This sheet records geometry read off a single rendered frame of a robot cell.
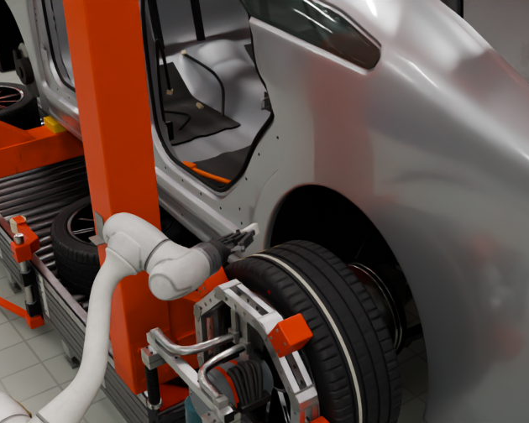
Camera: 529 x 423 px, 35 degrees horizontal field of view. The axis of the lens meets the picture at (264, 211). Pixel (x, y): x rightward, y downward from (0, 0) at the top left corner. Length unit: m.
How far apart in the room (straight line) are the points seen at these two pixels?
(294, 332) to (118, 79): 0.86
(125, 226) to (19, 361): 2.03
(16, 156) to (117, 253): 2.49
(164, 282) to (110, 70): 0.67
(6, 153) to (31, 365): 1.15
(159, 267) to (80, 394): 0.35
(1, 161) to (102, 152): 2.10
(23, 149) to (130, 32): 2.24
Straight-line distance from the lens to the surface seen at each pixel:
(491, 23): 7.33
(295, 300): 2.24
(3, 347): 4.19
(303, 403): 2.22
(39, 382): 3.94
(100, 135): 2.45
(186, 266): 2.06
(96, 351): 2.08
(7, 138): 4.52
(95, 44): 2.36
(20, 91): 5.81
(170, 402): 3.29
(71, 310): 3.65
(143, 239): 2.11
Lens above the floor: 2.44
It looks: 29 degrees down
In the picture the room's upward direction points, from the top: 2 degrees counter-clockwise
